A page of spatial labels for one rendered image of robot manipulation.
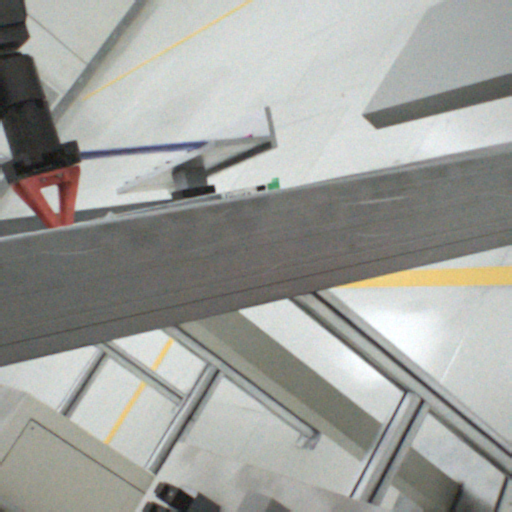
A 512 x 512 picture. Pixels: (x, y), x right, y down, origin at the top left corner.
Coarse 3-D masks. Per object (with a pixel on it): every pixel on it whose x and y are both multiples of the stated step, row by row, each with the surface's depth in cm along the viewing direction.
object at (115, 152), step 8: (248, 136) 145; (152, 144) 136; (160, 144) 137; (168, 144) 138; (176, 144) 138; (184, 144) 139; (192, 144) 140; (80, 152) 130; (88, 152) 131; (96, 152) 131; (104, 152) 132; (112, 152) 133; (120, 152) 133; (128, 152) 134; (136, 152) 135; (144, 152) 135; (152, 152) 136; (160, 152) 137; (168, 152) 139
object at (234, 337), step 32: (224, 320) 149; (224, 352) 152; (256, 352) 152; (288, 352) 155; (288, 384) 154; (320, 384) 158; (320, 416) 157; (352, 416) 160; (352, 448) 163; (448, 448) 180; (416, 480) 166; (448, 480) 170; (480, 480) 168
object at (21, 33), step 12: (0, 0) 102; (12, 0) 103; (0, 12) 102; (12, 12) 103; (0, 24) 102; (12, 24) 103; (24, 24) 104; (0, 36) 102; (12, 36) 103; (24, 36) 104; (0, 48) 104; (12, 48) 106
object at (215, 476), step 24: (192, 456) 119; (216, 456) 115; (168, 480) 120; (192, 480) 115; (216, 480) 111; (240, 480) 107; (264, 480) 103; (288, 480) 99; (144, 504) 121; (288, 504) 97; (312, 504) 94; (336, 504) 91; (360, 504) 88
